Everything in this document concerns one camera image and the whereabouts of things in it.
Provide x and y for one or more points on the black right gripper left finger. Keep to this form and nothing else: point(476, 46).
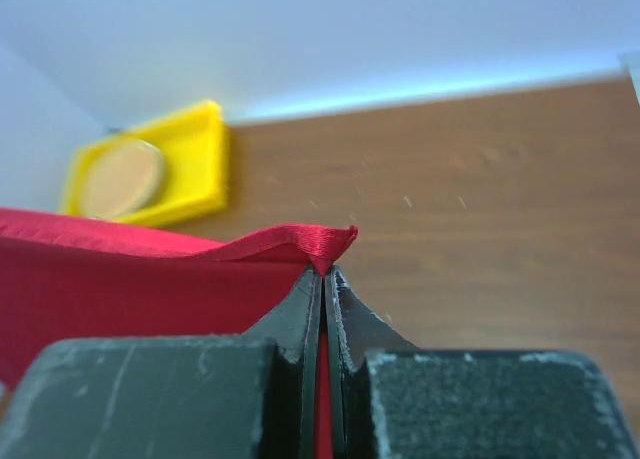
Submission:
point(218, 396)

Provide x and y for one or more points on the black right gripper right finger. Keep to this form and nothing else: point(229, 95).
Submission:
point(393, 399)

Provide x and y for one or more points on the red cloth napkin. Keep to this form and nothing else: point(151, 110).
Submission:
point(66, 278)

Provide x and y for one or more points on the round woven coaster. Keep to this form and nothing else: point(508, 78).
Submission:
point(123, 180)

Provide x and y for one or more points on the yellow plastic tray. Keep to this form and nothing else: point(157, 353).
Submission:
point(194, 143)

